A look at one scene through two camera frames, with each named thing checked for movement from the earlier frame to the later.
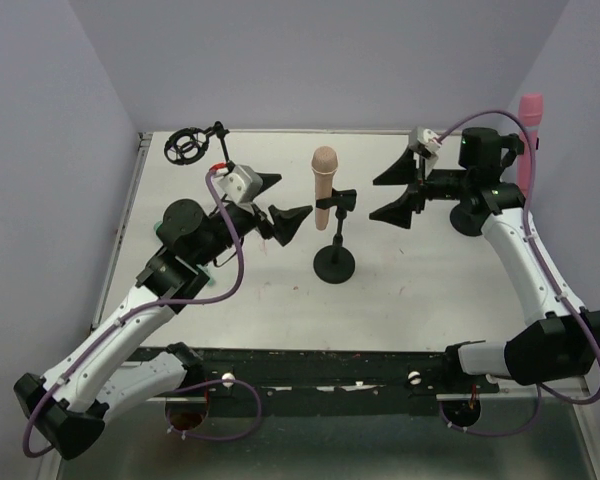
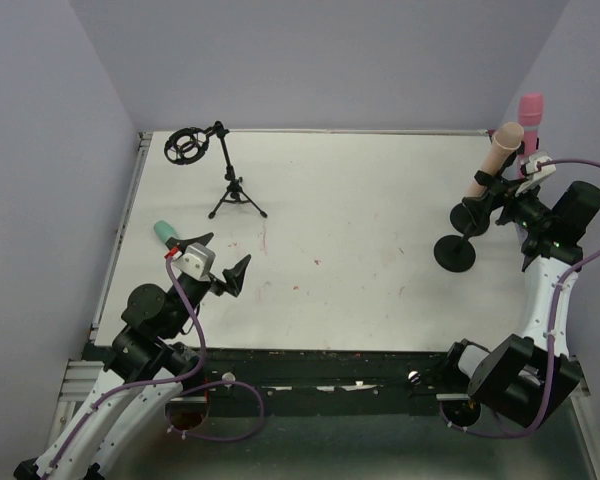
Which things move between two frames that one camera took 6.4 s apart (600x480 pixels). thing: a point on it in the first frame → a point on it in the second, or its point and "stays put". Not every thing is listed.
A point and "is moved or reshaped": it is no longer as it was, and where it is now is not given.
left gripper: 262,215 → 215,282
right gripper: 422,185 → 497,195
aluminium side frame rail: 144,141 stays put
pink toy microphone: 530,107 stays put
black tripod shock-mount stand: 188,145 stays put
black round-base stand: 336,264 → 457,253
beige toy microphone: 324,164 is moved or reshaped
